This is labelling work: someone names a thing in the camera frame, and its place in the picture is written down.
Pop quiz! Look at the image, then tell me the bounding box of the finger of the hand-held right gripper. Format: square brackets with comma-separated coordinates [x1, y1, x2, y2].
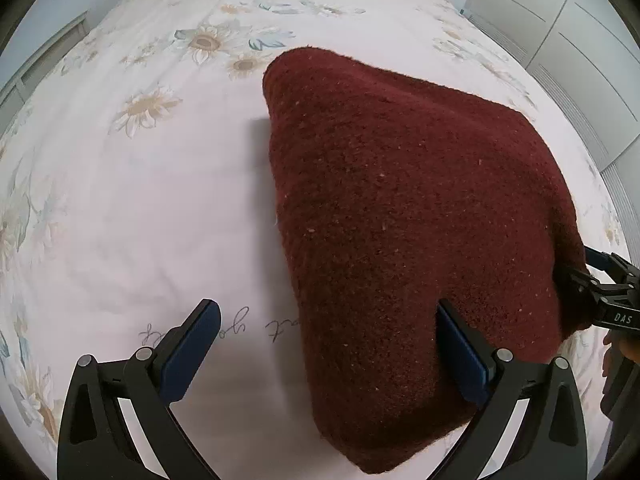
[582, 246, 640, 286]
[554, 266, 607, 313]

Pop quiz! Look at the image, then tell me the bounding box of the white side cabinet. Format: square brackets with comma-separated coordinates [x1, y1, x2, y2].
[0, 10, 91, 136]

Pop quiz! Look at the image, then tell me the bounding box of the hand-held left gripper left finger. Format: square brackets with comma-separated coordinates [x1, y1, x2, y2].
[56, 298, 222, 480]

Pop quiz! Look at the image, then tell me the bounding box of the dark red knit sweater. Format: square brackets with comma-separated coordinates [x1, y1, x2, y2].
[262, 47, 588, 476]

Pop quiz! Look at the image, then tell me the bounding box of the white wardrobe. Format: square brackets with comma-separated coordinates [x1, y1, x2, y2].
[462, 0, 640, 241]

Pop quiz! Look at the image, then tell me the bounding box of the floral white bed sheet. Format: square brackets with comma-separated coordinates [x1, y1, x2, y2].
[0, 0, 633, 480]

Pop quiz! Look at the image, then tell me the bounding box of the person's right hand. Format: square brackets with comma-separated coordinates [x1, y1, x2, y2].
[601, 331, 640, 420]

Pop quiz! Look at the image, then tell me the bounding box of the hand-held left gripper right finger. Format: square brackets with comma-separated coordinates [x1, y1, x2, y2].
[436, 298, 587, 480]

